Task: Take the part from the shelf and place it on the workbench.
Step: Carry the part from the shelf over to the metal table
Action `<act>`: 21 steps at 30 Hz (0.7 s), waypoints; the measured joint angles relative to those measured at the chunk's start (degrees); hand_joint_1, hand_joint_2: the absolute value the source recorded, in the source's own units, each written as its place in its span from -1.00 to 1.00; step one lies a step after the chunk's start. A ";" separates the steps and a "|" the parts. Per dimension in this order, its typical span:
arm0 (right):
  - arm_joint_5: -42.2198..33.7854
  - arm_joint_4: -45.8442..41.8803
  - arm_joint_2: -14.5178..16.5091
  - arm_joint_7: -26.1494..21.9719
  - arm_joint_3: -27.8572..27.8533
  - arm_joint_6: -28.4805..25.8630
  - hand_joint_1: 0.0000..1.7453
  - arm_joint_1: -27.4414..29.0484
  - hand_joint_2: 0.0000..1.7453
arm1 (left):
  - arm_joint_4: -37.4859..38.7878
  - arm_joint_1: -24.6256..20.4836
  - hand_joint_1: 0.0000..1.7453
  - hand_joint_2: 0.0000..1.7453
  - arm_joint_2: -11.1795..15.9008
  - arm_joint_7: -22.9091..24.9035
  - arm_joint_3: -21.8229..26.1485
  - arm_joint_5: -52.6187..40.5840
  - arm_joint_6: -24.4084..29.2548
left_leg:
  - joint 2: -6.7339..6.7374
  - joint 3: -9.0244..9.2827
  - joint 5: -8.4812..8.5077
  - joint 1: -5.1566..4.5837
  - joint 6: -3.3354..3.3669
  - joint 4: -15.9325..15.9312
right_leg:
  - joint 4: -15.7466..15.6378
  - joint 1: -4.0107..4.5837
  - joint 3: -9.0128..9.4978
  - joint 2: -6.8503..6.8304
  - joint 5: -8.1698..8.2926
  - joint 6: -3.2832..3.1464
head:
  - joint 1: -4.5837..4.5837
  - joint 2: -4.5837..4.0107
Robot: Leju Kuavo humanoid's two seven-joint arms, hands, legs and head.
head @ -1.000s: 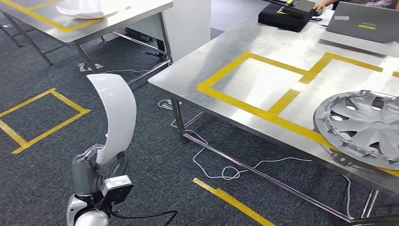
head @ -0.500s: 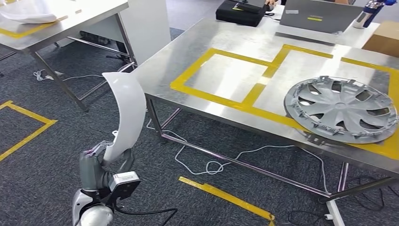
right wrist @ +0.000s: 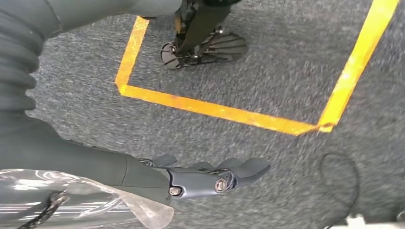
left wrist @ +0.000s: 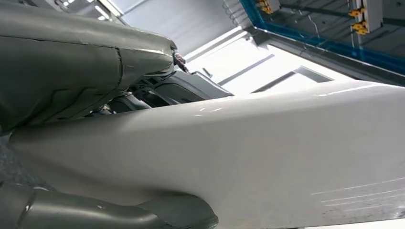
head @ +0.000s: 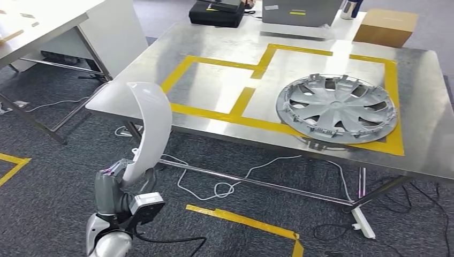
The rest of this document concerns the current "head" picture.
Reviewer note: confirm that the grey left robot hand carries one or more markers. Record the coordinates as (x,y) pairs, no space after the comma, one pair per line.
(108,193)

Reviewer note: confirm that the white curved car trim part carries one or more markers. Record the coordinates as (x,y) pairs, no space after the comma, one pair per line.
(156,117)

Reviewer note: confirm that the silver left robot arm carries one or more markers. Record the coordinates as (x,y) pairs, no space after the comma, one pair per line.
(106,244)

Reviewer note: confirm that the stainless steel workbench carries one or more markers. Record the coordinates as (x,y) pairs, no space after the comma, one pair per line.
(212,39)

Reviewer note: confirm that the floor socket box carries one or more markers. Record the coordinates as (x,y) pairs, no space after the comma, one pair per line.
(22,104)

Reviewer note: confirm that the black carrying case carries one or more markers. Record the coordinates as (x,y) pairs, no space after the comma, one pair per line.
(216,18)

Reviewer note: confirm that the black radio controller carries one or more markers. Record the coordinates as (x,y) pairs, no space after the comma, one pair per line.
(225,5)

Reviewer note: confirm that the person at laptop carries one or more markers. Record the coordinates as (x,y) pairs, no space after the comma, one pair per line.
(249,3)

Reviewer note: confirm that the grey plastic wheel hubcap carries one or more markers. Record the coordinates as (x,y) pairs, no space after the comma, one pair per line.
(337,106)

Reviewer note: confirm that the white power strip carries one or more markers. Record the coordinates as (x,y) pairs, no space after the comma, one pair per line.
(363,223)

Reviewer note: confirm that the grey laptop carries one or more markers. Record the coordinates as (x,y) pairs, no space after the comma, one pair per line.
(301,12)

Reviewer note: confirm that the steel tumbler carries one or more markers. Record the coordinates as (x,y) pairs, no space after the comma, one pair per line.
(351,9)

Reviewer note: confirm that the brown cardboard box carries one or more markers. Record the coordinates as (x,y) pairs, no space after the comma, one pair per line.
(386,28)

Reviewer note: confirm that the white desk with metal frame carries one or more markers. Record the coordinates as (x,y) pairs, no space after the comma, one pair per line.
(110,39)

